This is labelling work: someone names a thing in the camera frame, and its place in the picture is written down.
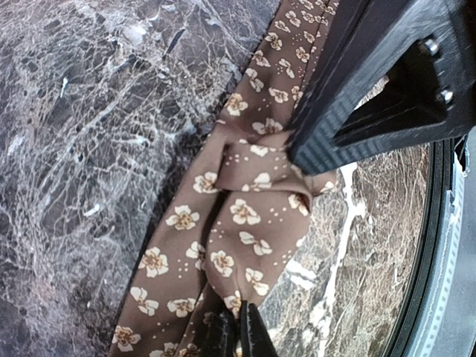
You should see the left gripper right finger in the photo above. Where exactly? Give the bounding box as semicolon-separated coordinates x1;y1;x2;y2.
239;300;278;357

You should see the brown floral tie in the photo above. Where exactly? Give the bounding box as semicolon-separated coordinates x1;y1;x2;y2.
109;1;338;356

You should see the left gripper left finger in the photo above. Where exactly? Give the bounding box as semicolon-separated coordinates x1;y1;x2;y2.
200;310;238;357

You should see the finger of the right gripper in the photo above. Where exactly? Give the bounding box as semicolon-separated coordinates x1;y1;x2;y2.
289;0;475;175

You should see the grey slotted cable duct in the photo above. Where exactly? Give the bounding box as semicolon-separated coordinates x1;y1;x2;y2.
404;154;475;356

